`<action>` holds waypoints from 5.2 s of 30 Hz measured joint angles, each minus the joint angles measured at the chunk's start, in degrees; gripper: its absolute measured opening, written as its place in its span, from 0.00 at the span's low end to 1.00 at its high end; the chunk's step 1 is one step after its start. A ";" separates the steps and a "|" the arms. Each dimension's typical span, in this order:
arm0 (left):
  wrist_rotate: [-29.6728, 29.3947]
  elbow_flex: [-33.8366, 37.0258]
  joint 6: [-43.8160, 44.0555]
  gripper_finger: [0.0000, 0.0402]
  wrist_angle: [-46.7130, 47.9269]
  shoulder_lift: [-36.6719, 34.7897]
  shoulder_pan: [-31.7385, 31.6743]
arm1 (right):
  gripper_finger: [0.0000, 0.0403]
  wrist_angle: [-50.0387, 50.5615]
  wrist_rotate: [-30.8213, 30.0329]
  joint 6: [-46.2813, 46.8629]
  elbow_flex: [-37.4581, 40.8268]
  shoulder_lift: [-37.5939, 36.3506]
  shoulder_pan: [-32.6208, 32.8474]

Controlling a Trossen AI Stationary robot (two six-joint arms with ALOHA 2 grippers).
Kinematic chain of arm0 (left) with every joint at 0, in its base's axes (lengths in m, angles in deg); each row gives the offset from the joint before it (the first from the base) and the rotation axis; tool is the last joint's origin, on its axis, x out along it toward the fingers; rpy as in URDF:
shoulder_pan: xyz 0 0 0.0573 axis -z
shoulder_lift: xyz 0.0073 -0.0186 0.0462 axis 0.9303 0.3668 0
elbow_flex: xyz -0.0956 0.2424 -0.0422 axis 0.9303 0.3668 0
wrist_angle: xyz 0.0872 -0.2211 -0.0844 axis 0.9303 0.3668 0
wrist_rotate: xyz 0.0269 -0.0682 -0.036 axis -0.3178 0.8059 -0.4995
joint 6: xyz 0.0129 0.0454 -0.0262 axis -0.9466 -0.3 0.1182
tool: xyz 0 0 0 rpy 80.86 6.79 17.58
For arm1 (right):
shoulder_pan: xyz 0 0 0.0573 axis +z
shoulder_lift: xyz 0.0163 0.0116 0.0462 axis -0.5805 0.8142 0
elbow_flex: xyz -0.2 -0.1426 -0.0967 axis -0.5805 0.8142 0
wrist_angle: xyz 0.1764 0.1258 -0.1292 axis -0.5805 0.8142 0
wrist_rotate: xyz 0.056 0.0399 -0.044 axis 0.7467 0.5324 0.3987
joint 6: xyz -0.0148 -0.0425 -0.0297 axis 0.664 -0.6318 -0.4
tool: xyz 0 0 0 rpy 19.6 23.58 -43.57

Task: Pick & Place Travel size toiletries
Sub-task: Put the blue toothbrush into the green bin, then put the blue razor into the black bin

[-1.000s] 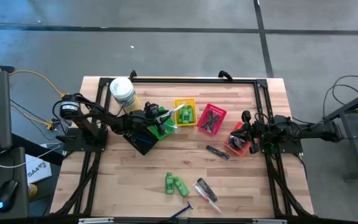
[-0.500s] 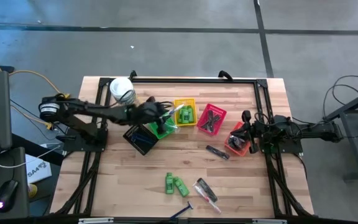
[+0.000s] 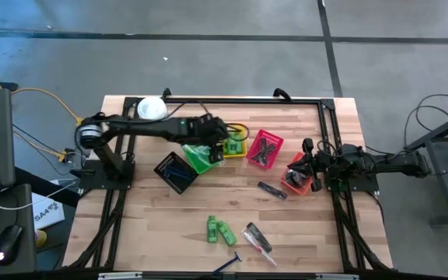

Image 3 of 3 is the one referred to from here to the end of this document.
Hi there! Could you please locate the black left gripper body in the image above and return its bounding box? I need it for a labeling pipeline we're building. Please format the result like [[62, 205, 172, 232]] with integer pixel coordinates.
[[198, 113, 231, 164]]

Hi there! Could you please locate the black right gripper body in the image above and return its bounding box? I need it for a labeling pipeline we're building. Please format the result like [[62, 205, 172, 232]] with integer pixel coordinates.
[[303, 138, 340, 192]]

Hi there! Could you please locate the red toothbrush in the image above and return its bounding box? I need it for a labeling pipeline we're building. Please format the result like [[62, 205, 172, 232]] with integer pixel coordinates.
[[241, 226, 278, 268]]

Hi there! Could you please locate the orange plastic basket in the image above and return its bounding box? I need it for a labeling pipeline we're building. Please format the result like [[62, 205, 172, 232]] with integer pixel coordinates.
[[279, 151, 315, 197]]

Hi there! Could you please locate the red plastic basket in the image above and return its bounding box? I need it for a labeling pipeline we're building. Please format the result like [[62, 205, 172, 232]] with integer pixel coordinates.
[[245, 128, 285, 171]]

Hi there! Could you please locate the yellow plastic basket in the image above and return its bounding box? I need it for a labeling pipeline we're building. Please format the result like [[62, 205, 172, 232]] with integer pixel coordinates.
[[222, 123, 249, 159]]

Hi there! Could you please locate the green plastic basket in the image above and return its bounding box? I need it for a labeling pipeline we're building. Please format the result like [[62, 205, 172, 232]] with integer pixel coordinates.
[[180, 143, 220, 175]]

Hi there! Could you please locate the black plastic basket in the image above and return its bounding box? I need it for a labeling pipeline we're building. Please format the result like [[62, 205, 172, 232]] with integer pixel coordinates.
[[153, 151, 200, 195]]

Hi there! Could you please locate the Lysol wipes canister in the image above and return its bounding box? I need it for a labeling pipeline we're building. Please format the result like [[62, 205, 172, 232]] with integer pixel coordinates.
[[136, 96, 170, 121]]

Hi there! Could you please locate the white printed paper box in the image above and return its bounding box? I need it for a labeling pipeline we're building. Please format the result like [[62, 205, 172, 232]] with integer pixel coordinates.
[[30, 191, 66, 231]]

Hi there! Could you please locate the small yellow object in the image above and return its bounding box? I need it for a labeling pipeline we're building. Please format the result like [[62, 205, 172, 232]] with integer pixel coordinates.
[[34, 229, 48, 250]]

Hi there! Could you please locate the dark side desk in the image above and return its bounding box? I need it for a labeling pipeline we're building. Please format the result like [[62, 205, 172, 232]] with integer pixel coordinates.
[[0, 182, 39, 275]]

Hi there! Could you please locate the black computer mouse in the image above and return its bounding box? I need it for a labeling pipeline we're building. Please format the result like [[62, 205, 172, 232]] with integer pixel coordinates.
[[0, 224, 25, 267]]

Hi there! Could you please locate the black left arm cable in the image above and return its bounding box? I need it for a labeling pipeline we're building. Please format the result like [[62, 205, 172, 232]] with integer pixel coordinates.
[[165, 100, 250, 143]]

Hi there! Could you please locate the silver aluminium bracket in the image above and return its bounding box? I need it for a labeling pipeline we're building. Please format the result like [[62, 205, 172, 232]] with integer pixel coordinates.
[[97, 271, 144, 280], [314, 272, 360, 280]]

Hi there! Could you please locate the black metal desk frame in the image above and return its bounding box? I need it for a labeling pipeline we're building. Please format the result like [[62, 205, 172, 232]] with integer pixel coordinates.
[[401, 105, 448, 227]]

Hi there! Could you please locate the yellow extension cable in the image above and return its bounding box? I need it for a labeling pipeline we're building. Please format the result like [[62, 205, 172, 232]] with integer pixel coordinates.
[[0, 63, 85, 125], [12, 131, 68, 163]]

